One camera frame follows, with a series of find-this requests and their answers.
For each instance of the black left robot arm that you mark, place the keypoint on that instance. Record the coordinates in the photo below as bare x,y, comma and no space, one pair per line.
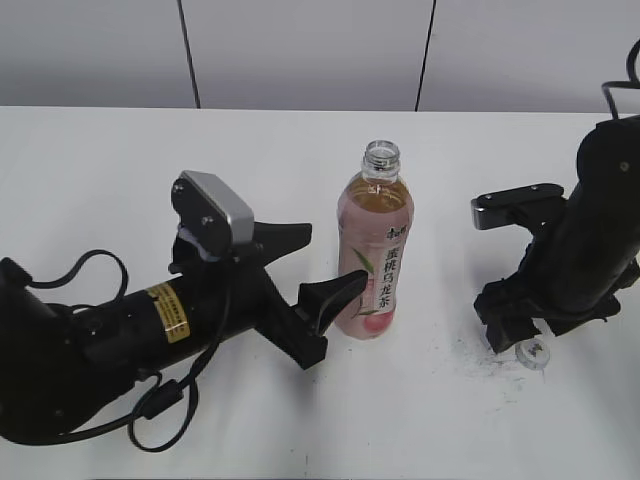
74,372

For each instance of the pink oolong tea bottle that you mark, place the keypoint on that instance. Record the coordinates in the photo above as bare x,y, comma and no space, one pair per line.
375,212

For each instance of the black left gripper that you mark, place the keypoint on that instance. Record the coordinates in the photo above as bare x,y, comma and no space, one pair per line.
207,303

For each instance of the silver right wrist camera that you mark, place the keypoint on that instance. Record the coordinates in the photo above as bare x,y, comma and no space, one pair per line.
530,207

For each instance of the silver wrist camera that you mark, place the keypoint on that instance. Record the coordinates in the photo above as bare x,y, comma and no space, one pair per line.
213,218
530,207

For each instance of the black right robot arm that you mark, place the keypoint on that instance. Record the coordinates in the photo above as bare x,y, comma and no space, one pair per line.
605,199

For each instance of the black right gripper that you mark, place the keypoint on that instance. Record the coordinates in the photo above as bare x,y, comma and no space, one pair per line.
566,281

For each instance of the white bottle cap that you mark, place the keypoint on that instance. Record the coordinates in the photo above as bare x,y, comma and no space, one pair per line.
533,354

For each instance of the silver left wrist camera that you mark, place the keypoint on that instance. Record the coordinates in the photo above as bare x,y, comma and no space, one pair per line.
213,218

